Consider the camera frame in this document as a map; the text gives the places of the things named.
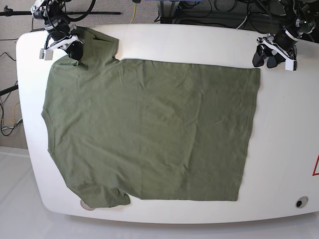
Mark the black stand leg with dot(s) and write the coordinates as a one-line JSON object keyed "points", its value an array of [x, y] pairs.
{"points": [[8, 90]]}

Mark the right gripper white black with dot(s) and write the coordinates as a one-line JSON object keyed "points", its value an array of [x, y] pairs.
{"points": [[65, 39]]}

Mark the right table grommet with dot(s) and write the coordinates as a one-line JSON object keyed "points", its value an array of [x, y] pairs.
{"points": [[302, 202]]}

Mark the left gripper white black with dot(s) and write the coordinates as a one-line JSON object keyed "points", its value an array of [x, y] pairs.
{"points": [[284, 47]]}

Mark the left table grommet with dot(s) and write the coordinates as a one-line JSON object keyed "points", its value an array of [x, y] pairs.
{"points": [[85, 206]]}

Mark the table grommet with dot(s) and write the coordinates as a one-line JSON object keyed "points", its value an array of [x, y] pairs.
{"points": [[85, 206], [302, 202]]}

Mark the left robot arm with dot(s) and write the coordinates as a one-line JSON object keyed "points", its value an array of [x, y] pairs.
{"points": [[301, 17]]}

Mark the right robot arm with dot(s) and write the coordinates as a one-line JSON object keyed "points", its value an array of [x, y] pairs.
{"points": [[51, 12]]}

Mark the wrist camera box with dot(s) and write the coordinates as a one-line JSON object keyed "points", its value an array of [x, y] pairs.
{"points": [[46, 55], [291, 65]]}

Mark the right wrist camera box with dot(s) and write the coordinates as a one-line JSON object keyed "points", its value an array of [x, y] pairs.
{"points": [[46, 55]]}

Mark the olive green T-shirt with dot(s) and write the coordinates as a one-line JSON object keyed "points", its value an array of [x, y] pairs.
{"points": [[147, 129]]}

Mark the red triangle sticker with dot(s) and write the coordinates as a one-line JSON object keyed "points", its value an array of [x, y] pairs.
{"points": [[316, 168]]}

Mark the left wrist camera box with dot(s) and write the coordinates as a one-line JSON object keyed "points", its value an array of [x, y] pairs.
{"points": [[291, 65]]}

